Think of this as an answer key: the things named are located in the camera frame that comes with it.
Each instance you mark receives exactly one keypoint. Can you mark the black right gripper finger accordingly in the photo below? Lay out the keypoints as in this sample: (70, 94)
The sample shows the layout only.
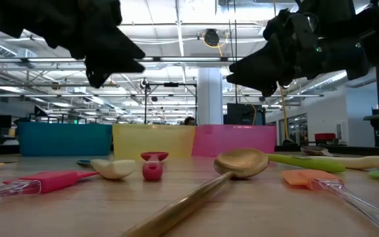
(262, 62)
(262, 83)

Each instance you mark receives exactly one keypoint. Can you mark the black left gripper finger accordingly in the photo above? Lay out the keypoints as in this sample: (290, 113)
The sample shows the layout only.
(117, 47)
(110, 68)

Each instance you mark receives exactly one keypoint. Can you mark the gold metal spoon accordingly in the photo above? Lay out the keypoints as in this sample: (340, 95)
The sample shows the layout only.
(242, 163)

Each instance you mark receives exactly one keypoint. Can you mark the lime green plastic spoon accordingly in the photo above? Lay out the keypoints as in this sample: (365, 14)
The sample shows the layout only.
(308, 163)

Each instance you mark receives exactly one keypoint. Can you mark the red plastic spoon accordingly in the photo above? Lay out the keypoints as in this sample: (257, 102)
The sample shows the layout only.
(152, 171)

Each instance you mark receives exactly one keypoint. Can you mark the black background monitor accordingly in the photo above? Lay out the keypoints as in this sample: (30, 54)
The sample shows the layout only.
(242, 113)

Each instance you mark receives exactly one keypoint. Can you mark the white building column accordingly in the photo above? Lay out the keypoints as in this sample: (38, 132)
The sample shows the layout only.
(210, 95)

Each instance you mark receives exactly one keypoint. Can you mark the pink plastic bin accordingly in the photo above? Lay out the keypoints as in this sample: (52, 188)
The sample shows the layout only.
(235, 140)

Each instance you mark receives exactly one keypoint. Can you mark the person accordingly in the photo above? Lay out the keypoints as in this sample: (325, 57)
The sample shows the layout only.
(189, 121)

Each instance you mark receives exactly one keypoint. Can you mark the yellow plastic bin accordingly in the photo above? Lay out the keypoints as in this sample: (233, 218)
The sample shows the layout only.
(153, 140)

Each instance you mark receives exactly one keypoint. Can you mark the blue plastic bin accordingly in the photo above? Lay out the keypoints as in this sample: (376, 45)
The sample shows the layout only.
(64, 140)

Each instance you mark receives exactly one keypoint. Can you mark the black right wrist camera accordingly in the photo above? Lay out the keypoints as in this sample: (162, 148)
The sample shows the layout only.
(304, 28)

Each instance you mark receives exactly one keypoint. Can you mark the black background frame stand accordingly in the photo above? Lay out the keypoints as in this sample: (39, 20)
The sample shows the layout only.
(145, 108)

